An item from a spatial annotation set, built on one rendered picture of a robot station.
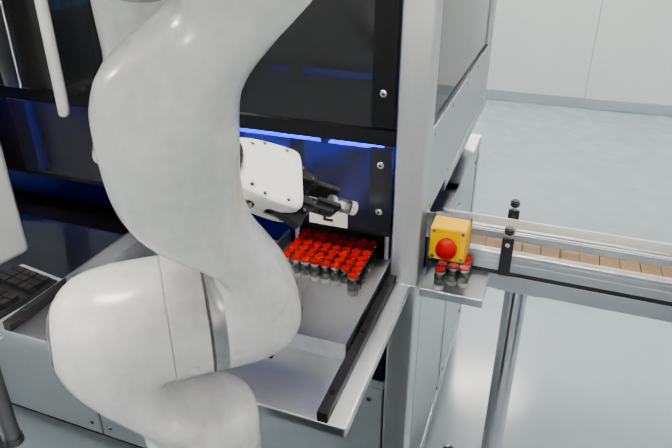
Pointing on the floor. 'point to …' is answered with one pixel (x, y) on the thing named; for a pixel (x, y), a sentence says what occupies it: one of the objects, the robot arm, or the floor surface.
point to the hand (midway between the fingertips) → (323, 199)
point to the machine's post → (412, 172)
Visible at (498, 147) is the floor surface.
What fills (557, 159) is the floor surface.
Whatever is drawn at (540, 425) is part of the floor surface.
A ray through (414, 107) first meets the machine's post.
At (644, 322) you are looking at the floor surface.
